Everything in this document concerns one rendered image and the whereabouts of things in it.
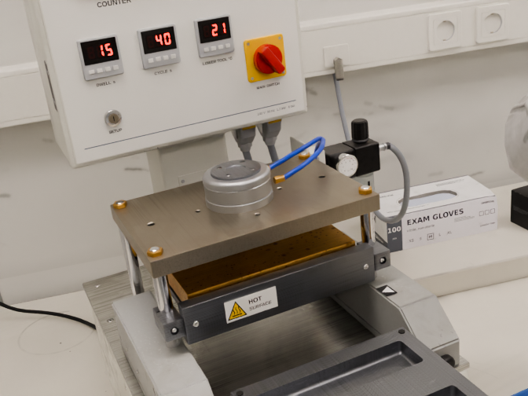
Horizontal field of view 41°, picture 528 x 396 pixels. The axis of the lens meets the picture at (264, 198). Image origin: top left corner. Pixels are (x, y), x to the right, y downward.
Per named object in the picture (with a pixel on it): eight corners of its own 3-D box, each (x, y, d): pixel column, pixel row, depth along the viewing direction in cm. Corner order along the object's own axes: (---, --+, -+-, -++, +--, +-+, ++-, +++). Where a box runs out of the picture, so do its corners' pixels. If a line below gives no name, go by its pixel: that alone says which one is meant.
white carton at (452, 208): (364, 229, 142) (361, 195, 139) (467, 207, 146) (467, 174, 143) (387, 254, 131) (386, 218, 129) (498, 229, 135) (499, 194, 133)
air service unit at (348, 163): (302, 225, 106) (293, 131, 100) (383, 200, 111) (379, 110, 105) (319, 237, 101) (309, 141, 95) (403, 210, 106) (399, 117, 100)
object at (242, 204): (112, 251, 94) (92, 160, 89) (315, 192, 104) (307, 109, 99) (165, 339, 73) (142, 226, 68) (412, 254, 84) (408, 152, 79)
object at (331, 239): (149, 264, 89) (135, 196, 85) (302, 218, 97) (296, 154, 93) (193, 328, 74) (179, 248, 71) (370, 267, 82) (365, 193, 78)
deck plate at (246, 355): (82, 287, 106) (82, 282, 105) (288, 225, 118) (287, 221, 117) (175, 492, 66) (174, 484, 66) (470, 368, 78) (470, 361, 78)
